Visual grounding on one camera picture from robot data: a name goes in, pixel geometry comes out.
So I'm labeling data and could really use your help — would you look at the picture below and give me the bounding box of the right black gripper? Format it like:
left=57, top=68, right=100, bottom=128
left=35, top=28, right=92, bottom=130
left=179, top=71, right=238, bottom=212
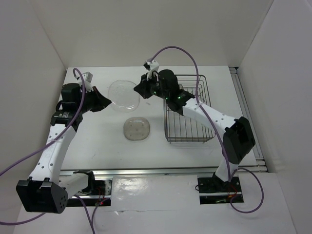
left=135, top=71, right=169, bottom=100

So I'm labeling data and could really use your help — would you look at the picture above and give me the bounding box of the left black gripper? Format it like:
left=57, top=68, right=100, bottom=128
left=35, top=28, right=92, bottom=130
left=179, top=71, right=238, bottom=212
left=76, top=86, right=111, bottom=114

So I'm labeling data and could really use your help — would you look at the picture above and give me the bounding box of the clear glass plate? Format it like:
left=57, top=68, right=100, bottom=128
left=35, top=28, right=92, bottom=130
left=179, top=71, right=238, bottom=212
left=108, top=80, right=140, bottom=113

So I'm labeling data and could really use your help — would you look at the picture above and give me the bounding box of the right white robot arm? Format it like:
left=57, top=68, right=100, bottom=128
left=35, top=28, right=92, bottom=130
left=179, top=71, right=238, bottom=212
left=134, top=69, right=255, bottom=191

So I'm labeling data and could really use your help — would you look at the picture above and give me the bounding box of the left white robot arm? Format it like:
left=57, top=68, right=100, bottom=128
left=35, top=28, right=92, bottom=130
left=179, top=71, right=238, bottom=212
left=16, top=81, right=111, bottom=214

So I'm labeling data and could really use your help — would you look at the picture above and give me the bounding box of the smoky glass plate near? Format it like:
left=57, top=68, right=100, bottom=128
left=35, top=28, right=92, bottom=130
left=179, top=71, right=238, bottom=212
left=123, top=117, right=150, bottom=141

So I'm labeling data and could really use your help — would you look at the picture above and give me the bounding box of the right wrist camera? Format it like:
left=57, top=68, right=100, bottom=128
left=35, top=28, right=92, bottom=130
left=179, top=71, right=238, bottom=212
left=143, top=60, right=159, bottom=80

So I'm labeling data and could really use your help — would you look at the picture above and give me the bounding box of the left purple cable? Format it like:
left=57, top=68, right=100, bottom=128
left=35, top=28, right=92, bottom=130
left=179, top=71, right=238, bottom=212
left=0, top=68, right=103, bottom=234

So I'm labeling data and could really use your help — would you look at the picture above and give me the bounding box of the grey wire dish rack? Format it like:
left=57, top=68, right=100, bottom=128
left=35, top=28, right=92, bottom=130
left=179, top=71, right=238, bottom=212
left=163, top=75, right=215, bottom=143

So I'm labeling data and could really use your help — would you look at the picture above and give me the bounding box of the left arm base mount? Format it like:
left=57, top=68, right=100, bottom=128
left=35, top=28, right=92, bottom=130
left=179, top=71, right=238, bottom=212
left=76, top=178, right=113, bottom=207

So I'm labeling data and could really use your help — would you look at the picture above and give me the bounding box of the aluminium rail front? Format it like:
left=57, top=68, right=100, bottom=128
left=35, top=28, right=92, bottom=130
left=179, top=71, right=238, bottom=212
left=59, top=165, right=220, bottom=178

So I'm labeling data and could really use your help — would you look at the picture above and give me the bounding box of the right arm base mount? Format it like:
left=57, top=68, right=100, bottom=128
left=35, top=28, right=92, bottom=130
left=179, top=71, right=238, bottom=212
left=195, top=176, right=244, bottom=205

